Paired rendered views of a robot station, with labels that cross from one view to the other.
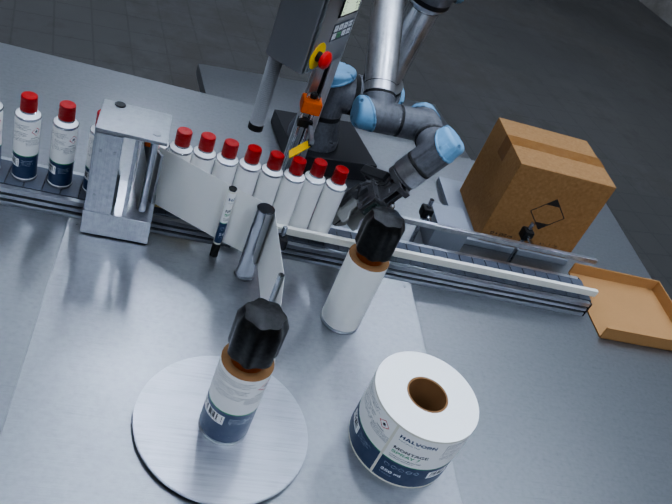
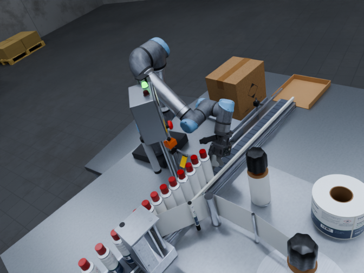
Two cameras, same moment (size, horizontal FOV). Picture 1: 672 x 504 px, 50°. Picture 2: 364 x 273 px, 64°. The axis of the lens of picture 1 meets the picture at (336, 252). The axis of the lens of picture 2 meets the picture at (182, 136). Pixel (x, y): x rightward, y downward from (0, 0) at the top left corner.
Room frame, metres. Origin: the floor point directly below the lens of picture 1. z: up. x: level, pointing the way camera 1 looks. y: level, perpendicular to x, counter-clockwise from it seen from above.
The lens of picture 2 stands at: (0.45, 0.40, 1.99)
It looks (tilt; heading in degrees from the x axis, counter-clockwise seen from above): 37 degrees down; 345
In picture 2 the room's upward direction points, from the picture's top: 18 degrees counter-clockwise
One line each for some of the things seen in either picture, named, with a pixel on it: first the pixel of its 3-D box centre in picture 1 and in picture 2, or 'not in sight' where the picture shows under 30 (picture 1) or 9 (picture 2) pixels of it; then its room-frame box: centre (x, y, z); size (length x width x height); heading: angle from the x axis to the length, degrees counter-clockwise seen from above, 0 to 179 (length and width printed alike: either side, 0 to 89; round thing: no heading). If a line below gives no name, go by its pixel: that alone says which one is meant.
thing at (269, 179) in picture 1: (265, 189); (185, 186); (1.37, 0.21, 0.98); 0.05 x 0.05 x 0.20
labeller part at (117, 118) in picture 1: (135, 121); (136, 224); (1.18, 0.47, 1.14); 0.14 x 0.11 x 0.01; 110
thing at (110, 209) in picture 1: (126, 172); (146, 242); (1.18, 0.47, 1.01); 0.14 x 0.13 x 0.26; 110
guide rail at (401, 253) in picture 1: (414, 255); (243, 149); (1.48, -0.18, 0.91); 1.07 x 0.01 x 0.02; 110
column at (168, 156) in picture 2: (314, 97); (164, 138); (1.54, 0.19, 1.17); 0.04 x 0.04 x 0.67; 20
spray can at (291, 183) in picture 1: (287, 195); (193, 179); (1.39, 0.16, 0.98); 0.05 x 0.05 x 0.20
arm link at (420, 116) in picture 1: (419, 125); (206, 109); (1.56, -0.06, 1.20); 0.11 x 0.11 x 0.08; 24
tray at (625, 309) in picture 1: (631, 307); (300, 90); (1.75, -0.84, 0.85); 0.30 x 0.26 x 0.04; 110
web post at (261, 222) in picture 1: (254, 242); (212, 209); (1.19, 0.17, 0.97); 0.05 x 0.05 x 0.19
